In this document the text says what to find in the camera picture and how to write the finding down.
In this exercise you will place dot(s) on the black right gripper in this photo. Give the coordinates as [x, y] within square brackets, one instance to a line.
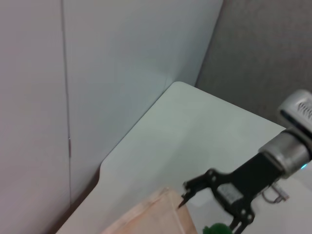
[246, 182]

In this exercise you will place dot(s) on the white and silver right arm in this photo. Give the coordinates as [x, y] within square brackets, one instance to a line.
[287, 151]

